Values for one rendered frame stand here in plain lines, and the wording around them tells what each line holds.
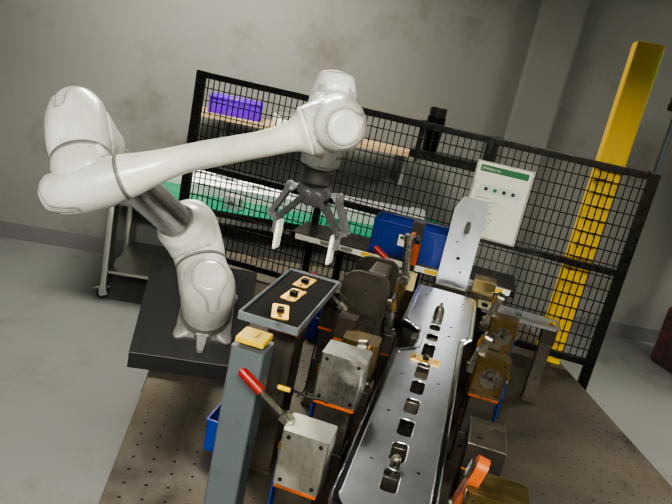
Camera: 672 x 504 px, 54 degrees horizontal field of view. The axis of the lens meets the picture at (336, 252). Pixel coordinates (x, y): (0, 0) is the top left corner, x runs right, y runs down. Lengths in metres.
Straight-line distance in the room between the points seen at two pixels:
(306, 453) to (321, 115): 0.62
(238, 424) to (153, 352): 0.76
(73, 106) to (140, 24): 3.30
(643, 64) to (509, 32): 2.42
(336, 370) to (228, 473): 0.31
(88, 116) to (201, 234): 0.57
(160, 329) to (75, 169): 0.77
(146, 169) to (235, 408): 0.54
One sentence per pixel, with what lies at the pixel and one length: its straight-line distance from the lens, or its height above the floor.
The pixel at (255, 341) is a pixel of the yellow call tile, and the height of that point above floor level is 1.16.
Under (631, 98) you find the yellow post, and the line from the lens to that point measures 2.73.
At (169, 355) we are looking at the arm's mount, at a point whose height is 0.76.
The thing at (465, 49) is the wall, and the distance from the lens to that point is 4.97.
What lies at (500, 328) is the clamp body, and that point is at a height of 1.01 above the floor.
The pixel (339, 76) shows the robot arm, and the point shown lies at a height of 1.68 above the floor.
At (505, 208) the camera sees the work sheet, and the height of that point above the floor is 1.29.
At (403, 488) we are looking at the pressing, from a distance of 1.28.
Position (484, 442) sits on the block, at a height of 1.03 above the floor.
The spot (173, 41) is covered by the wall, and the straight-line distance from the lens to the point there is 4.83.
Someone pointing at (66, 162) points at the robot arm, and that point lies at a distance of 1.51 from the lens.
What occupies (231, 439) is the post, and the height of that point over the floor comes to 0.94.
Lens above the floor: 1.72
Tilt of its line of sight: 16 degrees down
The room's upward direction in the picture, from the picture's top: 12 degrees clockwise
